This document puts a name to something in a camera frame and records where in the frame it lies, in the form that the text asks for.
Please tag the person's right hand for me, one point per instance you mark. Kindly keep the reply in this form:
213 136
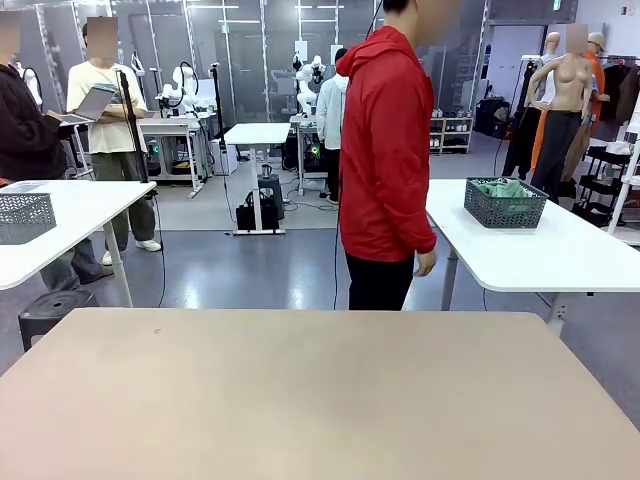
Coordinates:
426 262

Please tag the dark grey mesh basket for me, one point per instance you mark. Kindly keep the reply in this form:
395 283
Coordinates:
505 212

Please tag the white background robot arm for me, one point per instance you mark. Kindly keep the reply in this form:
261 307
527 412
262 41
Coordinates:
136 62
306 80
180 85

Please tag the person's right forearm red sleeve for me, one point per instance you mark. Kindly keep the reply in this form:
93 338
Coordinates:
412 225

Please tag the light grey mesh basket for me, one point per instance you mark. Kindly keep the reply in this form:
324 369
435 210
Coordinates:
25 220

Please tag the person in red jacket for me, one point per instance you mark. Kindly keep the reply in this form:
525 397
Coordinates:
385 150

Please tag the wooden shoe shelf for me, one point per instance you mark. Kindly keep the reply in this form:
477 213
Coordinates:
452 135

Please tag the hanging black trousers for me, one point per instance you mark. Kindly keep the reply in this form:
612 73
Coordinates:
520 145

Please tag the black suitcases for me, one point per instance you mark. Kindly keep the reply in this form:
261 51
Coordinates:
492 117

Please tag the dark round stool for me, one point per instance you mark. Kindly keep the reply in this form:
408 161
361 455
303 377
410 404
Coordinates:
272 192

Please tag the person in white hoodie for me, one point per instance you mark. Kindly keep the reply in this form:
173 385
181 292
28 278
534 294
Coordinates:
327 110

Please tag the black bag under desk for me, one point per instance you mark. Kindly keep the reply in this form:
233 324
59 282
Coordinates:
250 215

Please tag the white robot workbench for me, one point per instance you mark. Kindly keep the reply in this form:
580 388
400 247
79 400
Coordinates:
305 125
172 127

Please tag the black rolling cart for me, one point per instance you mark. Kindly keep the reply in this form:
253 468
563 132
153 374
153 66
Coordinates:
602 185

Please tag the white standing desk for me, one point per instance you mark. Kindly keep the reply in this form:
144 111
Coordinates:
257 134

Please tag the white floor cabinet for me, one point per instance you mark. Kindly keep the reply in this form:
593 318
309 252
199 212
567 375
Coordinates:
225 157

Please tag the skin-tone mannequin grey trousers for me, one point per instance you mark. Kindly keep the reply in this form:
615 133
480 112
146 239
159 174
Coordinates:
567 85

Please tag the white mannequin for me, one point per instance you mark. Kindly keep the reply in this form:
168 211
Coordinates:
551 50

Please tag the black pole stand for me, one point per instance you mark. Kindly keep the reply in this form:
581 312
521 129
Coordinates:
218 110

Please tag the clothes rack dark garments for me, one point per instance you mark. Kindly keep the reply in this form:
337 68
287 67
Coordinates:
620 90

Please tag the mannequin with beige hat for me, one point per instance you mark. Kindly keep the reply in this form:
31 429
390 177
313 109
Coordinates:
596 45

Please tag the black tripod stand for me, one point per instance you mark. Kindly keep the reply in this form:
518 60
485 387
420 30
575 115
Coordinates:
131 115

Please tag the person in cream t-shirt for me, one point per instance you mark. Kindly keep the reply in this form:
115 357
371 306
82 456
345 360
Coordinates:
115 130

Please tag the grey laptop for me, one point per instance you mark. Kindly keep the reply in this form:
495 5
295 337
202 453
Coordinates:
95 102

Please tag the black plastic stool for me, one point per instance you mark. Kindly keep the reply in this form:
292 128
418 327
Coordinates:
55 302

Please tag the person in black hoodie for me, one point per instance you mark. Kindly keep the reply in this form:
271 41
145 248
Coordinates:
25 135

